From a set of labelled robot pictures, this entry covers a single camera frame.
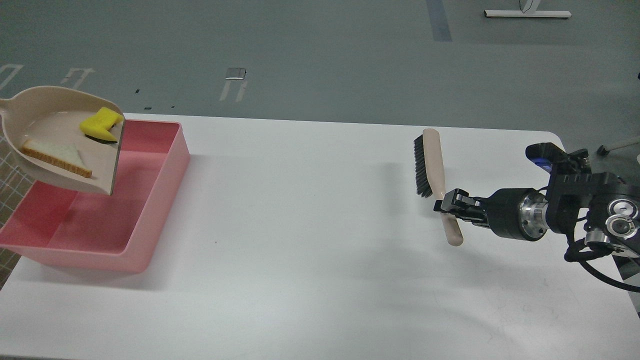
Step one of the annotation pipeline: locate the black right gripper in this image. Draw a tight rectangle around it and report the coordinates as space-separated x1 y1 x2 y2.
433 187 549 242

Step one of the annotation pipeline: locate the beige hand brush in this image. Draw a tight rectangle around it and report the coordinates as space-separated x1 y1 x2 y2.
413 128 464 247

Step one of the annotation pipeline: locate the yellow sponge piece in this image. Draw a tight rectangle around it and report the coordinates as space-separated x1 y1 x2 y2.
78 107 125 144

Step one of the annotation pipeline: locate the triangular bread slice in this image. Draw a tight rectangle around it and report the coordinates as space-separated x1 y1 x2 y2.
20 138 93 179

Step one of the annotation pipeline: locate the beige plastic dustpan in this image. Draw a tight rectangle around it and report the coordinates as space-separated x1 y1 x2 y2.
1 85 128 196

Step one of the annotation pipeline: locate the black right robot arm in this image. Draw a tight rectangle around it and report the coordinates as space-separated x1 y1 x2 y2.
434 142 639 293

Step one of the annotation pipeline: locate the pink plastic bin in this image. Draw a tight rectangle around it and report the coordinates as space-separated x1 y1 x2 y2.
0 120 190 272

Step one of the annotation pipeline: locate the chair caster leg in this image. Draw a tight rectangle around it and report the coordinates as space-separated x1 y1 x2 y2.
596 136 640 157

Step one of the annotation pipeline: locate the white table leg base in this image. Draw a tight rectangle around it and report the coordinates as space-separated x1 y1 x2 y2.
483 0 573 19

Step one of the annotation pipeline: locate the metal floor plate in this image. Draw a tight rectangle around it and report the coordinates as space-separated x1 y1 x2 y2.
225 67 247 81

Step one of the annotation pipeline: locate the beige checkered cloth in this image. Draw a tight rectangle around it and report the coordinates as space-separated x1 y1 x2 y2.
0 134 30 288

